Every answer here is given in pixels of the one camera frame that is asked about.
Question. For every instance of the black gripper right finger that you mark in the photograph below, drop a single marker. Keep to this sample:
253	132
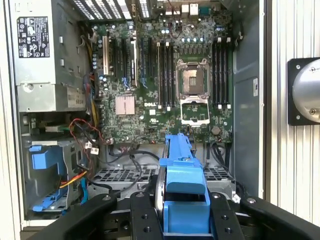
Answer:
225	220

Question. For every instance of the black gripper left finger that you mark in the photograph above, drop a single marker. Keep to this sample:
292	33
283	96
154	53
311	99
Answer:
145	220

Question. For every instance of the hard disk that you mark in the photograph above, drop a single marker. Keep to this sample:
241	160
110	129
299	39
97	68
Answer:
186	175

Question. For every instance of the grey perforated disk bay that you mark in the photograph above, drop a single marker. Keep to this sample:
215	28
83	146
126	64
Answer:
220	186

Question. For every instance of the grey metal disk bay cage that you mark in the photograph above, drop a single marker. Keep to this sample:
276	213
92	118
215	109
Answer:
42	185

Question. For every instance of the round coin battery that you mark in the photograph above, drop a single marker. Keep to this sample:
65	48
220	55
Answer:
216	130

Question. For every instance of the green motherboard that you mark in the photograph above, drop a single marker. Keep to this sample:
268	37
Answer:
140	125

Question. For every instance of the dark grey open PC case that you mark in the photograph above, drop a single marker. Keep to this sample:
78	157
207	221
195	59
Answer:
246	125

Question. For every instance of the metal socket cover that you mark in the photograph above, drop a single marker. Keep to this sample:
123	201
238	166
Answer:
195	123

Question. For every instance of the silver finned chipset heatsink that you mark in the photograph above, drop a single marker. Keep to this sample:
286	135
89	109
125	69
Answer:
125	105

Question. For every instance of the CPU socket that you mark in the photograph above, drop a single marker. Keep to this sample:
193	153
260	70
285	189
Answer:
192	80

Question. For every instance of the black RAM slot white clips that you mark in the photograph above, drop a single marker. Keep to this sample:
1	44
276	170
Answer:
168	75
158	75
219	75
229	75

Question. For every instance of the black expansion slot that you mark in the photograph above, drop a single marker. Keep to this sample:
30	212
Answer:
143	57
150	57
124	60
116	60

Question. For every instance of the white expansion slot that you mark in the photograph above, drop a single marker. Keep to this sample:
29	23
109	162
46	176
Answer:
106	57

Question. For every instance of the grey power supply with label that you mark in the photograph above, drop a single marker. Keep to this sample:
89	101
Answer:
62	37

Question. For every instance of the blue plastic drive bracket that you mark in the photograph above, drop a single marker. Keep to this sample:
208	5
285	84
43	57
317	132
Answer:
45	160

